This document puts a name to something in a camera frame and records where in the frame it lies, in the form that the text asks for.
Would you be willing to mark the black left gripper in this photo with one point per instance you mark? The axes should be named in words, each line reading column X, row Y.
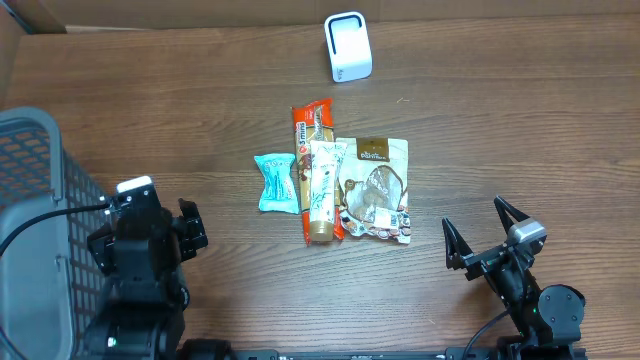
column 192, row 233

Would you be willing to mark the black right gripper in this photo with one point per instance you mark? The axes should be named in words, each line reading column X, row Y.
column 460, row 253

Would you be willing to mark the teal snack packet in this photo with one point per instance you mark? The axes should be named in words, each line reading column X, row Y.
column 279, row 194

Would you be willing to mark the brown white nut pouch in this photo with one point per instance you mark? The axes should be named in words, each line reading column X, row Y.
column 374, row 183

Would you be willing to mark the grey plastic basket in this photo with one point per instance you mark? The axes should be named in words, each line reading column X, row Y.
column 50, row 285

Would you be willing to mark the white cream tube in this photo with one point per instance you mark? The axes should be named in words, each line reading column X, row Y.
column 327, row 158

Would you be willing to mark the orange spaghetti packet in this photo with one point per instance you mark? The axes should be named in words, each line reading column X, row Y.
column 313, row 122

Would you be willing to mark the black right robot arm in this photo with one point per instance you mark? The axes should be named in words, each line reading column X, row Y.
column 548, row 319

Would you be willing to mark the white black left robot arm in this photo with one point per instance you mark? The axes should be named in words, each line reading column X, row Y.
column 138, row 326

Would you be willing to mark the white barcode scanner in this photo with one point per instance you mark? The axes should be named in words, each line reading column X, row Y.
column 348, row 46

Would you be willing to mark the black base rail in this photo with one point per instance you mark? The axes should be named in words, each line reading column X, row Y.
column 206, row 349

